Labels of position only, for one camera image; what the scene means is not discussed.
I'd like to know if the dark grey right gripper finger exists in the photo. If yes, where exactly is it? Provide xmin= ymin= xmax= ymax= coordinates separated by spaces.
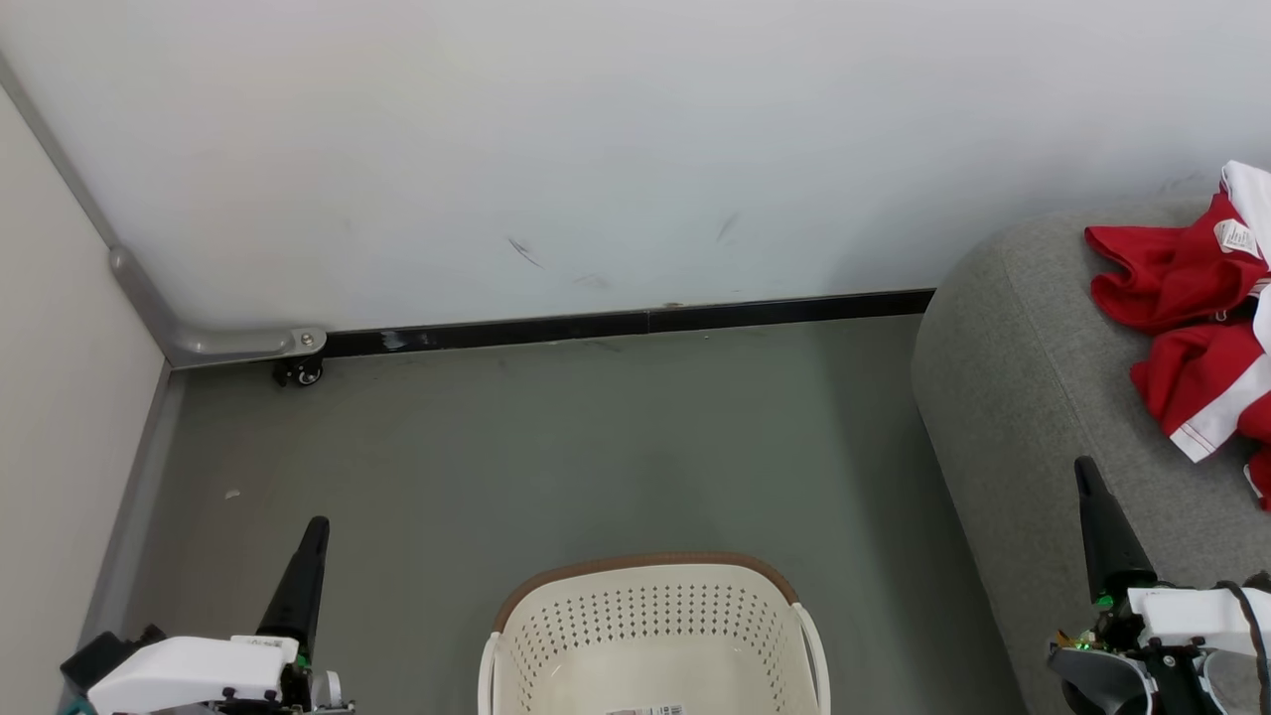
xmin=1074 ymin=456 xmax=1159 ymax=602

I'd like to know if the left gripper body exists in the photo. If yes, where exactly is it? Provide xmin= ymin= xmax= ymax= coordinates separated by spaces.
xmin=213 ymin=650 xmax=356 ymax=715

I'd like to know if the white camera bracket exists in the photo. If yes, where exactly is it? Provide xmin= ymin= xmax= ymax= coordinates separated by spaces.
xmin=1127 ymin=584 xmax=1271 ymax=656
xmin=87 ymin=636 xmax=301 ymax=715

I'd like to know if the black right camera cable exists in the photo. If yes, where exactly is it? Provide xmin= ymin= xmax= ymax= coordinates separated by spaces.
xmin=1216 ymin=571 xmax=1271 ymax=686

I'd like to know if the white left camera bracket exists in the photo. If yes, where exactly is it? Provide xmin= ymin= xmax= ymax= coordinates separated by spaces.
xmin=87 ymin=636 xmax=301 ymax=715

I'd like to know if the white door with caster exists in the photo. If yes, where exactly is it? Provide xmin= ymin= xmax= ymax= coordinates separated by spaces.
xmin=0 ymin=55 xmax=329 ymax=370

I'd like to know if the red jersey with white trim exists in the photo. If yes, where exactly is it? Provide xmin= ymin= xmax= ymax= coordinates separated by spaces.
xmin=1084 ymin=161 xmax=1271 ymax=334

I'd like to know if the grey fabric sofa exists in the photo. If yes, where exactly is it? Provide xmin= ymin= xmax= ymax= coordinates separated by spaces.
xmin=911 ymin=204 xmax=1271 ymax=715

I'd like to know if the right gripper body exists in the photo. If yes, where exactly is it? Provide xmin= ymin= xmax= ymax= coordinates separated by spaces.
xmin=1053 ymin=591 xmax=1232 ymax=715

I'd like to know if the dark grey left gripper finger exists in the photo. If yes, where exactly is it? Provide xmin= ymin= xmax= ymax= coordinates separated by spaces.
xmin=255 ymin=515 xmax=331 ymax=664

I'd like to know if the cream perforated laundry basket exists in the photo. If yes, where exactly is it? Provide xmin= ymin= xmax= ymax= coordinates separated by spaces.
xmin=479 ymin=552 xmax=831 ymax=715

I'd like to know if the white right camera bracket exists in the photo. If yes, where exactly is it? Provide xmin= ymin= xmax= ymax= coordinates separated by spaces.
xmin=1127 ymin=584 xmax=1271 ymax=656

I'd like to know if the black baseboard strip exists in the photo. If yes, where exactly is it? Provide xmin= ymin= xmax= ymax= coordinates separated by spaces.
xmin=323 ymin=288 xmax=936 ymax=358

